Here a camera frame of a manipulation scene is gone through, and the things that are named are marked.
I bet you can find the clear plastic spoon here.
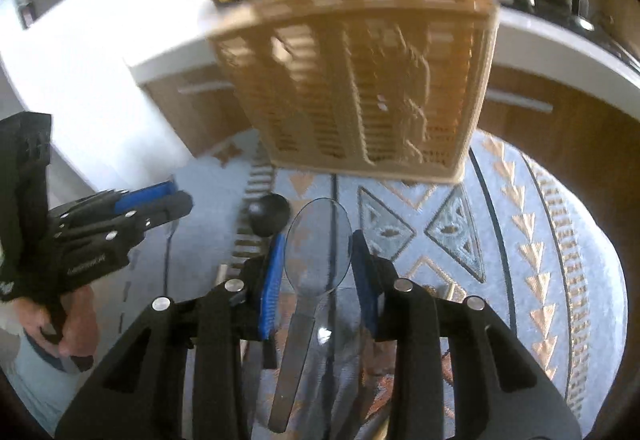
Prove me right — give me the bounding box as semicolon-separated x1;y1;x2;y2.
268;197;352;434

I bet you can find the person's left hand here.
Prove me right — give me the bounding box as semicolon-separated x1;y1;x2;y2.
10;285;100;373

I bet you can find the black round ball knob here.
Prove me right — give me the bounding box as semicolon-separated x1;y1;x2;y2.
247;193;292;237

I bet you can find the wooden kitchen cabinet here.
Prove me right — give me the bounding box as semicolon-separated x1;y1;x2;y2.
142;65;639;273

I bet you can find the patterned blue table mat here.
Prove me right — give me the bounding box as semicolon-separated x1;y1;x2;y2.
169;131;628;432

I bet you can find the yellow plastic utensil basket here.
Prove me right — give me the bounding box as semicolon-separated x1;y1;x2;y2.
212;0;499;183

